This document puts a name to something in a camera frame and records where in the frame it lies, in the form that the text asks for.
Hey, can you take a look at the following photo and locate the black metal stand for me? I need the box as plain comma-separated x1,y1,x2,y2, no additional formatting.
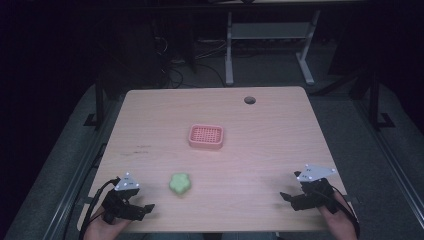
367,70,397,132
83,78,108,130

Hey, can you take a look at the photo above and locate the green flower-shaped soap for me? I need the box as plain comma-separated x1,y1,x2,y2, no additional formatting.
168,172,193,196

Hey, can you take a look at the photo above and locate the person's left hand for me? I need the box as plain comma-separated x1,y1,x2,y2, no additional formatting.
82,207,132,240

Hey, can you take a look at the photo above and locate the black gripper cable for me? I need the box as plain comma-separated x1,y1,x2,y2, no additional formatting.
78,177,121,240
331,185,362,240

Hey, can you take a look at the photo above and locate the tangle of floor cables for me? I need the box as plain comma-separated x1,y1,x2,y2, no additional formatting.
153,34,228,89

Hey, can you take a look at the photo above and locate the person's right hand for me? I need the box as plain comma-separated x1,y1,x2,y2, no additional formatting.
317,192,360,240

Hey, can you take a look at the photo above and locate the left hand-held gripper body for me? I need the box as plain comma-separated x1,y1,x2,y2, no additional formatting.
100,171,148,224

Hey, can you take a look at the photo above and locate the pink slotted soap dish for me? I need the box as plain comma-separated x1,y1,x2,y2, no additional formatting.
187,123,225,150

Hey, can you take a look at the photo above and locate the white metal desk frame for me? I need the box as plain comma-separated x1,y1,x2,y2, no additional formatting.
224,9,322,87

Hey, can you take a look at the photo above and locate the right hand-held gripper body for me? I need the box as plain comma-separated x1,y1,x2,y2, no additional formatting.
293,163,338,215

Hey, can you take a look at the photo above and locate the grey metal rail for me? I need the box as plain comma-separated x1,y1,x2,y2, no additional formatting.
42,96,125,240
352,98,424,221

